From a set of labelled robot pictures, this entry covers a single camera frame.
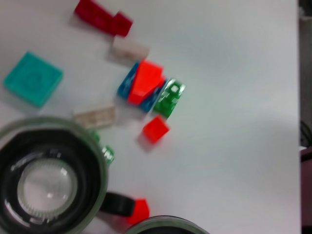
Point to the red sloped building brick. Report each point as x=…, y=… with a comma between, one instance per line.
x=145, y=81

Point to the teal square building brick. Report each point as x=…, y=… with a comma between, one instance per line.
x=33, y=79

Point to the translucent white building brick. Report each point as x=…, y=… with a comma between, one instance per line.
x=95, y=117

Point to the small red building brick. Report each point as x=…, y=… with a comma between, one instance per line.
x=156, y=129
x=140, y=212

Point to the blue building brick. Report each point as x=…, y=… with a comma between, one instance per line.
x=125, y=85

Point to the pale pink building brick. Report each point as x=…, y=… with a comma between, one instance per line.
x=129, y=51

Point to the dark red long brick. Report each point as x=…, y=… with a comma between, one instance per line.
x=102, y=19

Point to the green flat building brick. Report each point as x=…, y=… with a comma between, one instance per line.
x=169, y=100

